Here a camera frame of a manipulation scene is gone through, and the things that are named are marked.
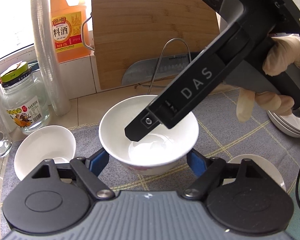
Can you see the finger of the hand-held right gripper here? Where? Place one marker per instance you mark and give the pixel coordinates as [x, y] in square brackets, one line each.
[140, 130]

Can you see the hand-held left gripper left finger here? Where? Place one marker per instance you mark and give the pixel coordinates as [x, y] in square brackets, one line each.
[101, 160]

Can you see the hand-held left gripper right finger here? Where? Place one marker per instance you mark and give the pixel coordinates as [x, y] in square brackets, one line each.
[193, 162]

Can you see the white ceramic bowl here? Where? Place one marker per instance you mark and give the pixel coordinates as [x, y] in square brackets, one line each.
[115, 135]
[40, 145]

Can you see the white dinner plate fruit motif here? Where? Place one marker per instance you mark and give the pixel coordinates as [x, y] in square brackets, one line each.
[260, 162]

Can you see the white plate with stained centre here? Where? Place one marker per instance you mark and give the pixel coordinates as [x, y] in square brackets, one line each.
[285, 121]

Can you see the person's right hand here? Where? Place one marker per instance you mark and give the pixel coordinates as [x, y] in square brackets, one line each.
[287, 52]

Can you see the grey checkered dish mat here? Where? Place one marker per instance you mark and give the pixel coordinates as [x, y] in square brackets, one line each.
[215, 140]

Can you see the bamboo cutting board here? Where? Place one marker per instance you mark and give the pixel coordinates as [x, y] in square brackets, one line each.
[140, 30]

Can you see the glass jar with green lid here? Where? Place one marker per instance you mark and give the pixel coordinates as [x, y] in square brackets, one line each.
[25, 105]

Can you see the stack of clear plastic cups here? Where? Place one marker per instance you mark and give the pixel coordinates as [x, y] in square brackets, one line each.
[47, 55]

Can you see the orange cooking wine bottle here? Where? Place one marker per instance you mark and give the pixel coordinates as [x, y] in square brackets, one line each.
[67, 12]

